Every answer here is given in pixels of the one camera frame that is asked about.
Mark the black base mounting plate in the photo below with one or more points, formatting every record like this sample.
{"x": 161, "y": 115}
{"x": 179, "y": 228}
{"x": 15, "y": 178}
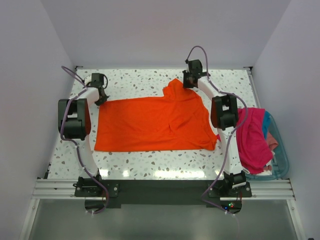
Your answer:
{"x": 232, "y": 206}

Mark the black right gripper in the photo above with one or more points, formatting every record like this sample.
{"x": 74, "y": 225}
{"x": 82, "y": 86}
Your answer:
{"x": 185, "y": 84}

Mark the orange t shirt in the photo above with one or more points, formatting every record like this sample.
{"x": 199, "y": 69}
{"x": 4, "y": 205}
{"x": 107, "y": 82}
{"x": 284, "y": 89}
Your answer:
{"x": 178, "y": 120}

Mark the clear blue plastic bin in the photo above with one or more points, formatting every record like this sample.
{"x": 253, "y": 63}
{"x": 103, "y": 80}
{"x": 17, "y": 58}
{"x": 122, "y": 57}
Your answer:
{"x": 279, "y": 161}

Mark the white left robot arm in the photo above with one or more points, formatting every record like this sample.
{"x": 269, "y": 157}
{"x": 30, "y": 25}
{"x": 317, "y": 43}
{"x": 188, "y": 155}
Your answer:
{"x": 74, "y": 122}

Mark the blue t shirt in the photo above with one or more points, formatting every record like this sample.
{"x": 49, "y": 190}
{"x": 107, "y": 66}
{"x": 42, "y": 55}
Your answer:
{"x": 266, "y": 123}

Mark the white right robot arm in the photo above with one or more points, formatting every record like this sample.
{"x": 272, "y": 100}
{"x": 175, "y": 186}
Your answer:
{"x": 224, "y": 117}

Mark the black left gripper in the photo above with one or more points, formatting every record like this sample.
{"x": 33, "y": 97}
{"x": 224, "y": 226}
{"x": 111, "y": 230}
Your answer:
{"x": 99, "y": 102}

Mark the salmon t shirt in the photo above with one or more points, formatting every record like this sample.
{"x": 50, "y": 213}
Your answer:
{"x": 271, "y": 141}

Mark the aluminium frame rail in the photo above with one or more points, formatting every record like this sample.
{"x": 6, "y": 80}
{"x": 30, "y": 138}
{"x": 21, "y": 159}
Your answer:
{"x": 69, "y": 189}

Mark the pink t shirt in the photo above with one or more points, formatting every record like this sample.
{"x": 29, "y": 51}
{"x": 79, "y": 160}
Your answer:
{"x": 248, "y": 149}

